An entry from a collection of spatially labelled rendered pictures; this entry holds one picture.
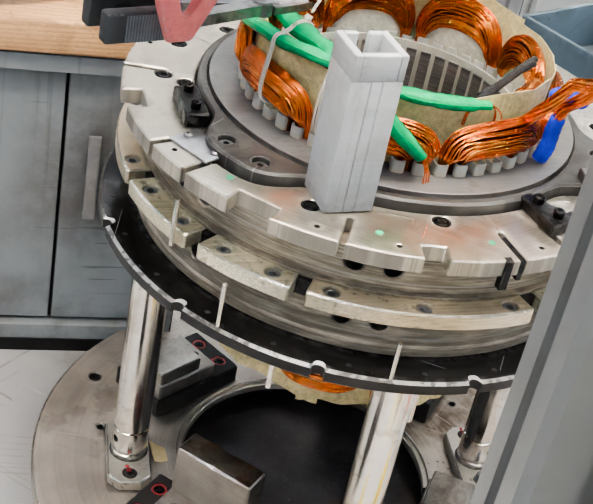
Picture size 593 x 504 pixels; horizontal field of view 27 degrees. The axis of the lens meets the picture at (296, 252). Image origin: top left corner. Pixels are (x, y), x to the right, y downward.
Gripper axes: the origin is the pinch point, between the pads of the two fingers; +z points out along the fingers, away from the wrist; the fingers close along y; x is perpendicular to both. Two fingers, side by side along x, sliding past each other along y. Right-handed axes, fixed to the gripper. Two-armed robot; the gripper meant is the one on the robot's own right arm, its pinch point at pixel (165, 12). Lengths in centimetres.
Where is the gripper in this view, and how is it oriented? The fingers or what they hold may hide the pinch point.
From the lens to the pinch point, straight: 63.5
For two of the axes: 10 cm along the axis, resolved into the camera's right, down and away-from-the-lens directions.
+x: 8.2, -1.7, 5.4
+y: 5.3, 5.6, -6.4
